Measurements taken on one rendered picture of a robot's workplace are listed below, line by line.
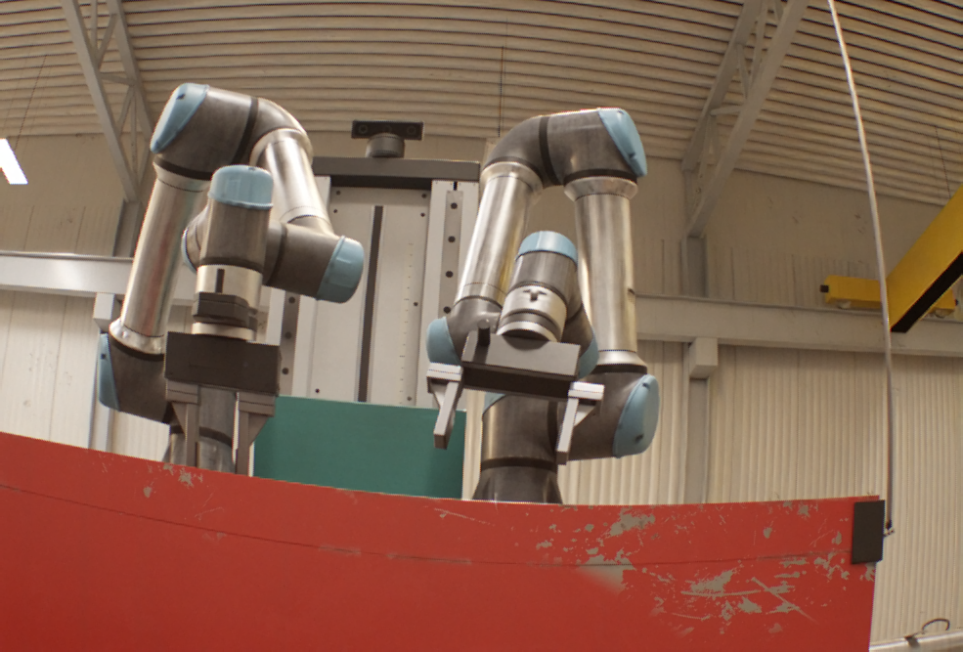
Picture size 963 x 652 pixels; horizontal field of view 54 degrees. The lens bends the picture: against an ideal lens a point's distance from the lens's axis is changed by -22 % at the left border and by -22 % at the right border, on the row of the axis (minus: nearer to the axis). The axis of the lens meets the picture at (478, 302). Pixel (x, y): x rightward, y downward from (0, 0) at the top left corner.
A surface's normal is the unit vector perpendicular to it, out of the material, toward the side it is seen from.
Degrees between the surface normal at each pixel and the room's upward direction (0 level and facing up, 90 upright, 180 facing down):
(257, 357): 102
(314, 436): 90
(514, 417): 90
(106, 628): 90
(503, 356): 67
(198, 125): 123
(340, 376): 90
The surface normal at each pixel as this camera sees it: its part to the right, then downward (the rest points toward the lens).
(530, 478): 0.30, -0.61
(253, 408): 0.11, -0.16
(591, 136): -0.37, -0.20
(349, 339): 0.04, -0.37
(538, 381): -0.20, 0.69
